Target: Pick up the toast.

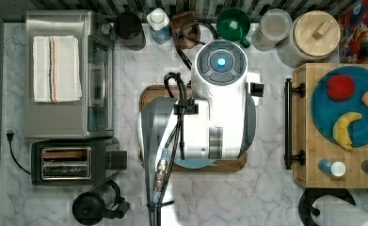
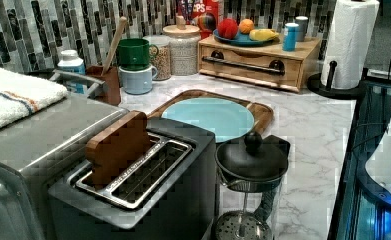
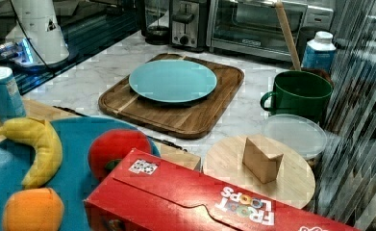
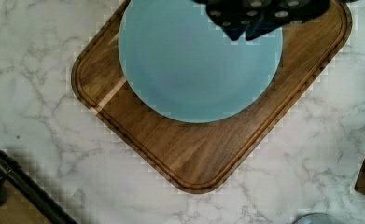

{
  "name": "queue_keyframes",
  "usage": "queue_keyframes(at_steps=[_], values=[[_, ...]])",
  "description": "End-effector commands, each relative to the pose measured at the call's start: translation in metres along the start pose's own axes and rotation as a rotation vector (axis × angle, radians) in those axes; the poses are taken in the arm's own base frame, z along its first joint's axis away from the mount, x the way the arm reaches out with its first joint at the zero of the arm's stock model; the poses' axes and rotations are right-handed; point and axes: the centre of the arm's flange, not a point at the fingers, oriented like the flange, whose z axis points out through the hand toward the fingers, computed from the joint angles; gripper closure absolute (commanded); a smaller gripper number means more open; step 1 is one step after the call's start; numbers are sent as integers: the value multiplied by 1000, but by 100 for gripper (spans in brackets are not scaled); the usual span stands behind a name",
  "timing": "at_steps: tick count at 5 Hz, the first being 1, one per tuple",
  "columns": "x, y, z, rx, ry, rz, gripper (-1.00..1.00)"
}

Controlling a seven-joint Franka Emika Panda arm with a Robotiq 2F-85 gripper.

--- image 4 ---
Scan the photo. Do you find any black blue gripper right finger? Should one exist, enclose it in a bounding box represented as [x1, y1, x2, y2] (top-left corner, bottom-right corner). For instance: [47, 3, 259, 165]
[246, 0, 330, 41]

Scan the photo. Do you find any black blue gripper left finger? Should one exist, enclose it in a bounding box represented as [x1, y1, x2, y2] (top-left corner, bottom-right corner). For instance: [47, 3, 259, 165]
[193, 0, 259, 41]

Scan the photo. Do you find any light blue round plate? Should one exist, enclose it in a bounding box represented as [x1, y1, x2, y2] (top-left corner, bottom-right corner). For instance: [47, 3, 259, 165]
[119, 0, 283, 123]

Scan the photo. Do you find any wooden cutting board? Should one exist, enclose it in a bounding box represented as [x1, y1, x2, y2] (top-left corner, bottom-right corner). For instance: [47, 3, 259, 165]
[71, 0, 352, 194]

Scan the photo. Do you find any wooden drawer front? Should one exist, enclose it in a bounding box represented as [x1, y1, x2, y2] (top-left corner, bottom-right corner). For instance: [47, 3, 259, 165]
[0, 181, 51, 224]

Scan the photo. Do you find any black drawer handle bar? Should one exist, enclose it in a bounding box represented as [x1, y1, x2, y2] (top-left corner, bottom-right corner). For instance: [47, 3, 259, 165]
[0, 150, 77, 224]

